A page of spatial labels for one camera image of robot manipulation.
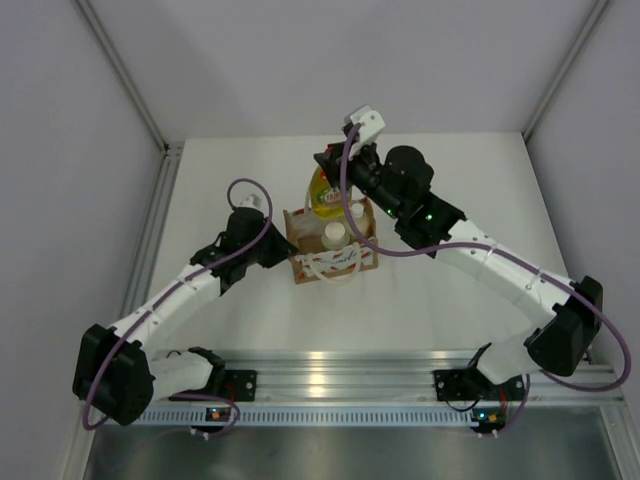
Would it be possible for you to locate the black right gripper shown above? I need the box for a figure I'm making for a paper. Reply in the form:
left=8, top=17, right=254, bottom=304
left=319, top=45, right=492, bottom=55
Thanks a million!
left=315, top=138, right=405, bottom=221

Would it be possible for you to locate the yellow dish soap bottle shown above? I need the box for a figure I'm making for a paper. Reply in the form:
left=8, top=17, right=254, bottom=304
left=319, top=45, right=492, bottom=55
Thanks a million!
left=307, top=167, right=344, bottom=220

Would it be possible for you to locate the watermelon print canvas bag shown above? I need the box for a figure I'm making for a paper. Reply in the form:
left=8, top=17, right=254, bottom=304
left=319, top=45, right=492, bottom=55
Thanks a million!
left=283, top=204, right=379, bottom=285

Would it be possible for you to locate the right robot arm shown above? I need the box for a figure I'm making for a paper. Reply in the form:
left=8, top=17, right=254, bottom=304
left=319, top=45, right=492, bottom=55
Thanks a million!
left=313, top=143, right=603, bottom=398

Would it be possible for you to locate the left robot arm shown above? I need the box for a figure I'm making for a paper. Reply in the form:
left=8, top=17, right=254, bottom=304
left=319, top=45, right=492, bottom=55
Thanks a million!
left=72, top=207, right=297, bottom=426

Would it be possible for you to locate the white pump lotion bottle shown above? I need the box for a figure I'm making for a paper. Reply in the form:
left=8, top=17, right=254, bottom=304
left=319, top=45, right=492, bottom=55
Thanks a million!
left=350, top=201, right=372, bottom=238

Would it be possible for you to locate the white cap cream bottle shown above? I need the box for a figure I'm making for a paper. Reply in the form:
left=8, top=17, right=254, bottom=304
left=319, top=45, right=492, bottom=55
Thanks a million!
left=321, top=222, right=350, bottom=250

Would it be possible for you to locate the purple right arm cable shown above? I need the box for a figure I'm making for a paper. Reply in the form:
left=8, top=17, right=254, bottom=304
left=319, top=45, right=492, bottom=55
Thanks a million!
left=339, top=124, right=632, bottom=389

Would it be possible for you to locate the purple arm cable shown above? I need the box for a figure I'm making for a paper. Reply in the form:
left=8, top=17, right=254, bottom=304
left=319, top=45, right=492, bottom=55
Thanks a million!
left=82, top=176, right=274, bottom=431
left=339, top=124, right=632, bottom=389

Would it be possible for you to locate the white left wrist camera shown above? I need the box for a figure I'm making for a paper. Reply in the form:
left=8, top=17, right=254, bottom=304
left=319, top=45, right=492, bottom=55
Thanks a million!
left=239, top=193, right=262, bottom=210

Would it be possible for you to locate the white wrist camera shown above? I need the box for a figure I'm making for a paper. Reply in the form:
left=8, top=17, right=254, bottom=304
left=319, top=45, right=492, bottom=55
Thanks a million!
left=239, top=193, right=262, bottom=210
left=343, top=105, right=386, bottom=159

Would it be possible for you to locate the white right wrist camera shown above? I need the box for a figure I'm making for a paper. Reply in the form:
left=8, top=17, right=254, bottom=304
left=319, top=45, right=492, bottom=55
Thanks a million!
left=343, top=105, right=386, bottom=159

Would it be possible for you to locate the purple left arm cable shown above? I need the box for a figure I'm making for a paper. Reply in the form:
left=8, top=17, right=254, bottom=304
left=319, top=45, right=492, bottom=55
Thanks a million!
left=82, top=176, right=274, bottom=431

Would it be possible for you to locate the aluminium mounting rail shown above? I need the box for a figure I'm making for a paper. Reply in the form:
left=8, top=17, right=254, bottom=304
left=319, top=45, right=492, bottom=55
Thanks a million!
left=149, top=349, right=625, bottom=403

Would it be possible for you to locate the white slotted cable duct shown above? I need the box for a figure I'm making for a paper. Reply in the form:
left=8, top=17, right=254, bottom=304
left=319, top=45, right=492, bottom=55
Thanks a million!
left=136, top=405, right=478, bottom=427

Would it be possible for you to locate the aluminium frame post left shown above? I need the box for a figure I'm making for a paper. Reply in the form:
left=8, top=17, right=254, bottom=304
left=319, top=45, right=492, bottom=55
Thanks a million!
left=72, top=0, right=168, bottom=153

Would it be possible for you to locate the aluminium frame post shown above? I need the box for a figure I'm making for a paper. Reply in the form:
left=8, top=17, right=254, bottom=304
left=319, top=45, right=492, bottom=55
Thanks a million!
left=72, top=0, right=168, bottom=153
left=521, top=0, right=614, bottom=144

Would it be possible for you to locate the aluminium frame post right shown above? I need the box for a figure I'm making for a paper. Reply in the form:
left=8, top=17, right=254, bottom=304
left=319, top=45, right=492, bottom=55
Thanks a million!
left=521, top=0, right=614, bottom=144

